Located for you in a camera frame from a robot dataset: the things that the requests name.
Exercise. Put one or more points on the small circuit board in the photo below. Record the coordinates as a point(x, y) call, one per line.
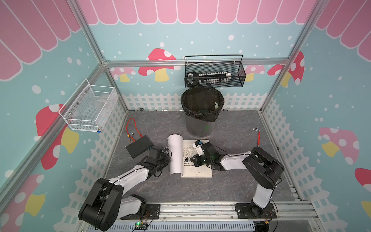
point(141, 226)

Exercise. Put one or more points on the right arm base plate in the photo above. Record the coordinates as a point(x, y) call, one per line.
point(251, 211)

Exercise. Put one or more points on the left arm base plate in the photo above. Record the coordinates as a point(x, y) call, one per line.
point(150, 211)

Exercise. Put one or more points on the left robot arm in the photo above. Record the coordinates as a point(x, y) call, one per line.
point(105, 203)

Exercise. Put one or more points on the black flat box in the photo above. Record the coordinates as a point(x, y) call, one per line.
point(139, 146)

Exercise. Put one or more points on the red handled hex key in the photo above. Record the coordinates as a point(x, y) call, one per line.
point(258, 135)

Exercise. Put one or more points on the sketch tutorial book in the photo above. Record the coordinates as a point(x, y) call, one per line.
point(181, 152)

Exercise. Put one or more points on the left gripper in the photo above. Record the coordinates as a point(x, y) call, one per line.
point(167, 159)

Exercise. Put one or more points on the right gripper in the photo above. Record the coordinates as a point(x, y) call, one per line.
point(196, 163)

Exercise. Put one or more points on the black wire wall basket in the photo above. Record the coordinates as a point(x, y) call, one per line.
point(217, 71)

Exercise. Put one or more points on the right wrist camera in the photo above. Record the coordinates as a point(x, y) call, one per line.
point(198, 146)

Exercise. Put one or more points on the mesh trash bin black bag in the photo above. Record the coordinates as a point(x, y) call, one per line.
point(198, 104)

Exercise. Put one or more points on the white wire wall basket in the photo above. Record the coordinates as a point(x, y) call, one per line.
point(90, 108)

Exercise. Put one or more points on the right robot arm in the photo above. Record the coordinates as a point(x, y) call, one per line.
point(265, 169)

